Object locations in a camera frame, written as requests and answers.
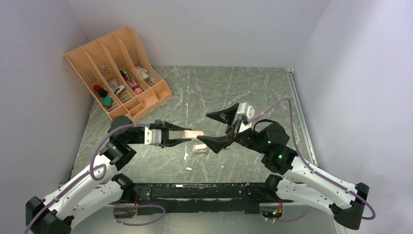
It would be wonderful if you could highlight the green stamp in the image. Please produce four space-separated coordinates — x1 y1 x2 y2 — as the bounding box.
101 96 113 108

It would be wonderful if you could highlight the black round stamp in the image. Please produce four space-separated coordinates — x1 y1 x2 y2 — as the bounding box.
97 88 108 98

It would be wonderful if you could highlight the peach plastic file organizer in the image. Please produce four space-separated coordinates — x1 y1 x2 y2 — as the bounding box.
64 26 172 121

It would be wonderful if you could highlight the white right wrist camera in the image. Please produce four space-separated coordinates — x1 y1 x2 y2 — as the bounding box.
235 102 255 119

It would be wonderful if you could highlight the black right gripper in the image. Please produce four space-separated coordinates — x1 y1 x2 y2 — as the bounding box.
197 103 268 154

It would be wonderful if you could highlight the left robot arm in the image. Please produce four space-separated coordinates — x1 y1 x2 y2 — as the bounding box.
24 116 186 234

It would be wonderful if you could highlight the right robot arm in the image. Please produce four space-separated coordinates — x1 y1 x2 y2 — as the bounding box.
197 103 370 230

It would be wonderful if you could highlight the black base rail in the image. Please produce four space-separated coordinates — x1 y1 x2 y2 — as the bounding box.
118 182 280 214

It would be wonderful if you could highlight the grey white stapler in organizer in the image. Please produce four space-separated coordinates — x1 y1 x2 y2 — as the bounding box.
114 85 126 97

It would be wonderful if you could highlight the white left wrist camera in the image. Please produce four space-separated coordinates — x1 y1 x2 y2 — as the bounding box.
144 127 162 146

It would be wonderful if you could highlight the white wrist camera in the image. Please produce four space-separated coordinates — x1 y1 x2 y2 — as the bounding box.
235 102 255 119
144 127 162 146

